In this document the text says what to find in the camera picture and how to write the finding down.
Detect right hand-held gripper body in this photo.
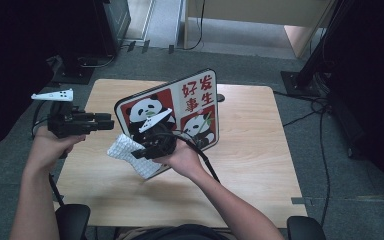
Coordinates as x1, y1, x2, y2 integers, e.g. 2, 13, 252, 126
137, 107, 179, 160

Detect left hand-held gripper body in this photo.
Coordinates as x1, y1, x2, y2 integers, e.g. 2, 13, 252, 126
30, 87, 98, 140

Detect white waffle cloth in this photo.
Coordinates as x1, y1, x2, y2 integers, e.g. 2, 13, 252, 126
106, 133, 163, 181

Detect square panda picture board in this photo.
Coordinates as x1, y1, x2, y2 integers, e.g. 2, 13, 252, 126
113, 67, 221, 181

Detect person's right hand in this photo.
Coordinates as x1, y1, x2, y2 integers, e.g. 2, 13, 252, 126
152, 137, 208, 180

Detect person's left hand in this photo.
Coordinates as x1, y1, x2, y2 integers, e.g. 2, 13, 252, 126
26, 125, 88, 173

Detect dark curtain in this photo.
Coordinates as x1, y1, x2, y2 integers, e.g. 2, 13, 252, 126
324, 0, 384, 212
0, 0, 96, 155

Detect person's dark top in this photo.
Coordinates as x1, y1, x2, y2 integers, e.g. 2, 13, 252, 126
129, 223, 235, 240

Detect black computer tower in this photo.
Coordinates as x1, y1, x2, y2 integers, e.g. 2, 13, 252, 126
90, 0, 132, 58

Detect black chair armrest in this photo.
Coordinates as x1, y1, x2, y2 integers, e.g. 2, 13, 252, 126
286, 215, 328, 240
54, 203, 91, 240

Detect floor tape strip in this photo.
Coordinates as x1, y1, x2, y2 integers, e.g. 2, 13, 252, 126
291, 196, 315, 205

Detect black metal pole stand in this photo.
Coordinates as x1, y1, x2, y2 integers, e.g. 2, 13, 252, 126
279, 0, 352, 98

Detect left hand-held gripper black cable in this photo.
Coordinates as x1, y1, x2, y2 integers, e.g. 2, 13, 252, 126
30, 99, 65, 208

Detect hand-held gripper black cable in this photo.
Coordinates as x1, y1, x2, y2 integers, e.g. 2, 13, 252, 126
30, 99, 65, 208
174, 134, 221, 184

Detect black stand base plate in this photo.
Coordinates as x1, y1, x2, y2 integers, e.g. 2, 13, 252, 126
51, 54, 96, 85

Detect right hand-held gripper black cable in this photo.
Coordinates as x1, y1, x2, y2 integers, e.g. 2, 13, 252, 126
174, 134, 221, 184

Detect black hanging cable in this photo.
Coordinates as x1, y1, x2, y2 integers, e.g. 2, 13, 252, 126
183, 0, 207, 52

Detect black floor cables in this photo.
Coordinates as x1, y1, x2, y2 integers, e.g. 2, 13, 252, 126
273, 89, 335, 232

